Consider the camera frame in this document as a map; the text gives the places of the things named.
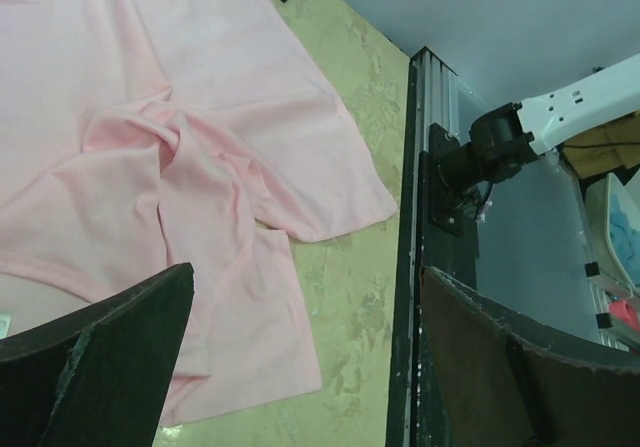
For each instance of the aluminium rail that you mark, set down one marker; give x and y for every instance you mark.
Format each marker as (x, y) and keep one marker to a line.
(439, 98)

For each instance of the pink garment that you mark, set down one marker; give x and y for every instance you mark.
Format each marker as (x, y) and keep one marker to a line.
(138, 134)

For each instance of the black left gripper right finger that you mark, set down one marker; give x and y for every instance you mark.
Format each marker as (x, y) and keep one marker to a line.
(508, 380)

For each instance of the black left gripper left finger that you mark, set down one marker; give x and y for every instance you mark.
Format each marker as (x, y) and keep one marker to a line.
(98, 376)

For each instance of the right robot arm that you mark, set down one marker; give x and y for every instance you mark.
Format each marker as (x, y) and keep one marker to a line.
(505, 139)

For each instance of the black metal base frame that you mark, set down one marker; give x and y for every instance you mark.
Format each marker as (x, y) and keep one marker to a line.
(415, 412)

